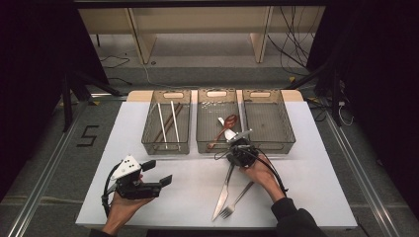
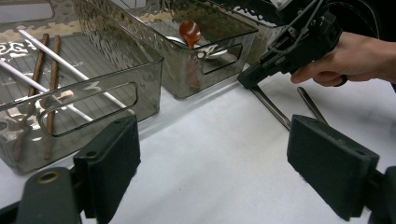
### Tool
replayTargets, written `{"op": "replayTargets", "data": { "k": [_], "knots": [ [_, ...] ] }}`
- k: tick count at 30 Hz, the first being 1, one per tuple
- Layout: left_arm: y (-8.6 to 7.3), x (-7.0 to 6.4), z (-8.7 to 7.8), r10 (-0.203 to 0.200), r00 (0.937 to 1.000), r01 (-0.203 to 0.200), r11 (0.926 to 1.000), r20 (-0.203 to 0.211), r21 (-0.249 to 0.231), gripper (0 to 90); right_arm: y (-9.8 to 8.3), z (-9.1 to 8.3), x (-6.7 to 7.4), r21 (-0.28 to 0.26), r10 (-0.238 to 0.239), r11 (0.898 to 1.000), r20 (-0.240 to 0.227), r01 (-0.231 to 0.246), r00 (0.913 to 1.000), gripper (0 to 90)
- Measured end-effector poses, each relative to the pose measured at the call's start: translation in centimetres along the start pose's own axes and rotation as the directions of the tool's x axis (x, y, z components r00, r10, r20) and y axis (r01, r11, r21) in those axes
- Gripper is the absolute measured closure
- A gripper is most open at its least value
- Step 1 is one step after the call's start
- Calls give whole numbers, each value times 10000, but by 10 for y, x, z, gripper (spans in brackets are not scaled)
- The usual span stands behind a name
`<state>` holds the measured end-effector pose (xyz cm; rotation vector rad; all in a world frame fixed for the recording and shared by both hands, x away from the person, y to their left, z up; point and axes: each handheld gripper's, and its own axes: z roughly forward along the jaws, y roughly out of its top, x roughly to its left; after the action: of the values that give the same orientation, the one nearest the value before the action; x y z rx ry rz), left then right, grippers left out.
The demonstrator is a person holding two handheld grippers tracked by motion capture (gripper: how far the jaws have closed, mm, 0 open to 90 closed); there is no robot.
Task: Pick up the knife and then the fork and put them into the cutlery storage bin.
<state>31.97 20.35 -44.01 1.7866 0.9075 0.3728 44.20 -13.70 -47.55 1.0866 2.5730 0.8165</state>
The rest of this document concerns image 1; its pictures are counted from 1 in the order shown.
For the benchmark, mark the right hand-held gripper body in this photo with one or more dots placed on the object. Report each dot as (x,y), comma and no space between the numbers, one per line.
(243,154)

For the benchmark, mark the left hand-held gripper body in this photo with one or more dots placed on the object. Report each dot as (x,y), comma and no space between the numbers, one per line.
(135,189)

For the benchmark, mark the white ceramic spoon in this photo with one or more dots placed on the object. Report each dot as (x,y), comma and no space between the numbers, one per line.
(230,134)

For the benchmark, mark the smoky clear plastic bin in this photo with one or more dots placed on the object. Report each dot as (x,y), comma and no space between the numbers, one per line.
(268,121)
(150,131)
(207,121)

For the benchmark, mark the white chopstick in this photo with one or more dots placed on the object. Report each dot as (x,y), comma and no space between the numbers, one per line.
(162,125)
(175,123)

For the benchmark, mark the metal fork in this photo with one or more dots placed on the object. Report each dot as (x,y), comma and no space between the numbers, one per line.
(237,199)

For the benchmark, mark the metal table knife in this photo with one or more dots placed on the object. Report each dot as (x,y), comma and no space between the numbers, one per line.
(222,197)

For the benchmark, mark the brown wooden chopstick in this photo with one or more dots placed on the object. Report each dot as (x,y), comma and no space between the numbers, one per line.
(172,123)
(168,121)

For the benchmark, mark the person's left hand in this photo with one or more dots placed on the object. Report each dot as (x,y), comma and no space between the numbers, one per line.
(122,209)

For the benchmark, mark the person's right hand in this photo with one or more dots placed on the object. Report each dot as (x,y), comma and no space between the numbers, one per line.
(263,176)

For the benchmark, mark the white table cover sheet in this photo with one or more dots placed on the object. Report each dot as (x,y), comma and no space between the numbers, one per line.
(313,204)

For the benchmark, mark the black metal stand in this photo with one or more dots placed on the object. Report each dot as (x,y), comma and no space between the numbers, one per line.
(334,92)
(67,102)

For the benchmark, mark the beige wooden desk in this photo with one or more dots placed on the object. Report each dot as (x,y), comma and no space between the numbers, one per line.
(197,19)

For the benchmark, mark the black curtain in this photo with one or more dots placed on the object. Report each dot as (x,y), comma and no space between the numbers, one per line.
(33,65)
(378,65)

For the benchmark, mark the aluminium floor rail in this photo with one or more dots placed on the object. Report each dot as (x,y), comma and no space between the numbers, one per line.
(362,177)
(42,181)

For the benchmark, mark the black metal frame bar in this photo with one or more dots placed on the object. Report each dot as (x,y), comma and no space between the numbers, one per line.
(197,3)

